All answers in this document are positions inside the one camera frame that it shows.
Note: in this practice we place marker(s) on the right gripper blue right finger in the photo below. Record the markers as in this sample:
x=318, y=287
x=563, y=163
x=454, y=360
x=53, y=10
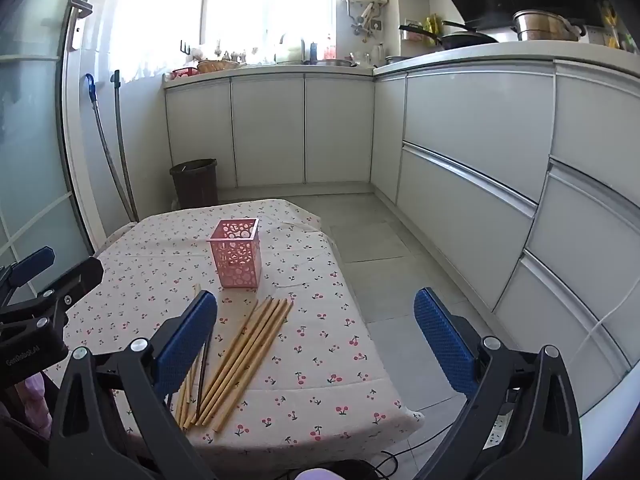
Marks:
x=452, y=340

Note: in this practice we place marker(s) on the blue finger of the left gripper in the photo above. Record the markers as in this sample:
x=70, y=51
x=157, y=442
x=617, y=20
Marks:
x=28, y=268
x=76, y=283

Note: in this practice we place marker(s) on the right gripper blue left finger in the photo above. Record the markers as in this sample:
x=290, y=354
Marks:
x=178, y=341

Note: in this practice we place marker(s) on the black chopstick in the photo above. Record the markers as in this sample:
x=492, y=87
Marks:
x=201, y=379

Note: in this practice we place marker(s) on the white kitchen cabinets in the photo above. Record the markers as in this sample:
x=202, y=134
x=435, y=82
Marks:
x=522, y=176

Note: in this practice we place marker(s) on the left hand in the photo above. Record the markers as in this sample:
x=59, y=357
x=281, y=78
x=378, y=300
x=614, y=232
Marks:
x=32, y=392

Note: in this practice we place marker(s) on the pink perforated utensil holder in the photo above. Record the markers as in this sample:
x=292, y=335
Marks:
x=235, y=246

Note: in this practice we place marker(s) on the cherry print tablecloth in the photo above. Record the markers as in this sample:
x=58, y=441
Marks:
x=291, y=377

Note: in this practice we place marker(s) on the dark brown trash bin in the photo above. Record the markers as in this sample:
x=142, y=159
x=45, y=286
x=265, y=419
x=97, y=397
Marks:
x=196, y=183

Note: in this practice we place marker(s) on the wicker basket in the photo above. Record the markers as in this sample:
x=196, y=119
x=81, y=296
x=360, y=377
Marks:
x=213, y=66

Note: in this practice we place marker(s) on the black wok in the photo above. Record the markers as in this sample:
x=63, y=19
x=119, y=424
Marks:
x=468, y=37

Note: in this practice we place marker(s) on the steel cooking pot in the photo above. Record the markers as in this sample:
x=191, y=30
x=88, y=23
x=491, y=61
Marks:
x=530, y=25

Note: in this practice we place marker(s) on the blue handled mop pole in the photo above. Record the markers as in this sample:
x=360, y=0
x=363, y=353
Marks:
x=120, y=177

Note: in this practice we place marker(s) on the green handled mop pole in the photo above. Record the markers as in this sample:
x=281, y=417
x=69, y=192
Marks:
x=125, y=145

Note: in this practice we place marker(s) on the metal door handle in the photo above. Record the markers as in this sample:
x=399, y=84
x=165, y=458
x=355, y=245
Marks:
x=81, y=10

